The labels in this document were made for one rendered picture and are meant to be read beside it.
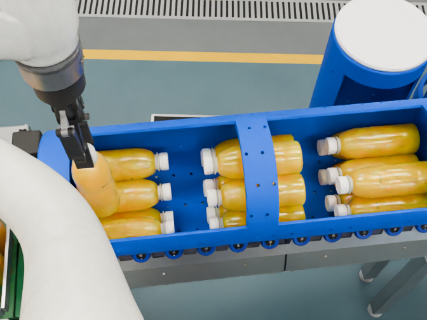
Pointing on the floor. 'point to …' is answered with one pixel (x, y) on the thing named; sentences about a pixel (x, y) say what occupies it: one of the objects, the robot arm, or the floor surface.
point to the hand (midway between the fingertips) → (82, 145)
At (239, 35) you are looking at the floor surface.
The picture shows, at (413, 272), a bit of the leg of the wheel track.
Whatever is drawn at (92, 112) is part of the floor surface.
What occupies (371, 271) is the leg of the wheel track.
